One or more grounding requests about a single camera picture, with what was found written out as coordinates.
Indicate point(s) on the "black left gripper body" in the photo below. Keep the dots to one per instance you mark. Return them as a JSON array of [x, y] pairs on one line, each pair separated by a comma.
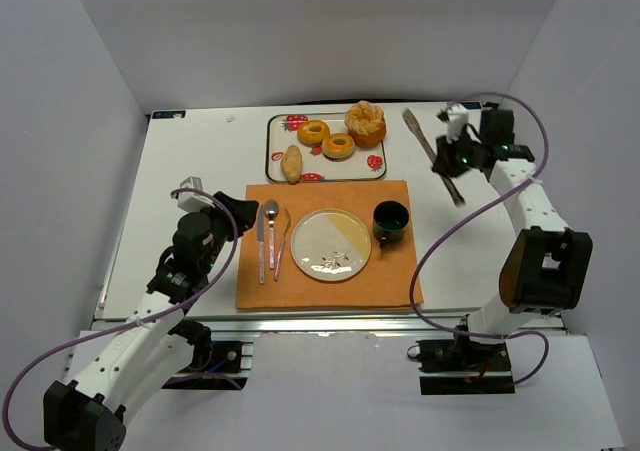
[[232, 211]]

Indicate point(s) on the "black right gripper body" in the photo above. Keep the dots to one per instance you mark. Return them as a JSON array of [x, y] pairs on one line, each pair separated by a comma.
[[447, 156]]

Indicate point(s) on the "metal tongs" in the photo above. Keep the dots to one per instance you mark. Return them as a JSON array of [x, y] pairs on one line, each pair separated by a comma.
[[415, 128]]

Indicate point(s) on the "yellow ring donut front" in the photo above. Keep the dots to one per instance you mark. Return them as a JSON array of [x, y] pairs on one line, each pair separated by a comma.
[[338, 146]]

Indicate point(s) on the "yellow ring donut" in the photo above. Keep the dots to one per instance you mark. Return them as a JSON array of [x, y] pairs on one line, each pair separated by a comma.
[[338, 146], [313, 132]]

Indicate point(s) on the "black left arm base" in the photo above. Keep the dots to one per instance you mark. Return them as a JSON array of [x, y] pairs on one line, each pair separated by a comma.
[[216, 364]]

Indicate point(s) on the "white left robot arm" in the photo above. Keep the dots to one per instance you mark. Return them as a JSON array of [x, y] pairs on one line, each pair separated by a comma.
[[92, 410]]

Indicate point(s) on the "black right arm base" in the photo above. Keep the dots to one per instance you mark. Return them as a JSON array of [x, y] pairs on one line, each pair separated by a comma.
[[459, 366]]

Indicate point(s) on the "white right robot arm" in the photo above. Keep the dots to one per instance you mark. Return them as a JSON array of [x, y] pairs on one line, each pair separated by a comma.
[[546, 268]]

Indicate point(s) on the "oblong bread roll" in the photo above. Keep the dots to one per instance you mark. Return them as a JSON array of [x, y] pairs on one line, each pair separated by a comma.
[[292, 164]]

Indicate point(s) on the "round white yellow plate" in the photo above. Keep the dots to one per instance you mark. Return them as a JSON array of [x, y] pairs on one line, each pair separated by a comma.
[[331, 245]]

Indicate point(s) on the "orange cloth placemat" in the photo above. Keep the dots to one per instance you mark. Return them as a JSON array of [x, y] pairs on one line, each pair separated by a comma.
[[385, 282]]

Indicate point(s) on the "strawberry pattern tray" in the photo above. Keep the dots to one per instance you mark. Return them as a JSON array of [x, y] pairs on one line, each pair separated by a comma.
[[363, 164]]

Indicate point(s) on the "dark green mug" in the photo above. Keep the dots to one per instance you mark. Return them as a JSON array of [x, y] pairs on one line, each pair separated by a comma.
[[390, 220]]

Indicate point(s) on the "tall sugared bundt cake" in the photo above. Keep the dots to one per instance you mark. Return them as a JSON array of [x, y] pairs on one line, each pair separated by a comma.
[[366, 124]]

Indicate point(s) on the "knife with pink handle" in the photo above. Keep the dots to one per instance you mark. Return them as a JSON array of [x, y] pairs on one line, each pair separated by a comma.
[[260, 235]]

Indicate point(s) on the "spoon with pink handle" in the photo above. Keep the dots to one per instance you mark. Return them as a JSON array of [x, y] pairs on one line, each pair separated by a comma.
[[271, 212]]

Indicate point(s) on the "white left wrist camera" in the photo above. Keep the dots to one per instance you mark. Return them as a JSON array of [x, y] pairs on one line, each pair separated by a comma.
[[189, 200]]

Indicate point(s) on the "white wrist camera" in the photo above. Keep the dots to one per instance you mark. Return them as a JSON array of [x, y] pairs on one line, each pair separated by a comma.
[[189, 200], [455, 116]]

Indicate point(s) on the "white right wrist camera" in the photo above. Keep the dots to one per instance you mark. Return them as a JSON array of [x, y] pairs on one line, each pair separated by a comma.
[[455, 116]]

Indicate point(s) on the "fork with pink handle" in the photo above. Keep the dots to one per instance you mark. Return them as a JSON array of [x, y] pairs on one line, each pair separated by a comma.
[[282, 246]]

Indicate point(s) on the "yellow ring donut back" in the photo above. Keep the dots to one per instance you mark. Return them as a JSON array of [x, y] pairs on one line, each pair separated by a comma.
[[313, 132]]

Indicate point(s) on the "aluminium frame rail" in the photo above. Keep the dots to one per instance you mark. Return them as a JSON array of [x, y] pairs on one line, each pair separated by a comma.
[[340, 321]]

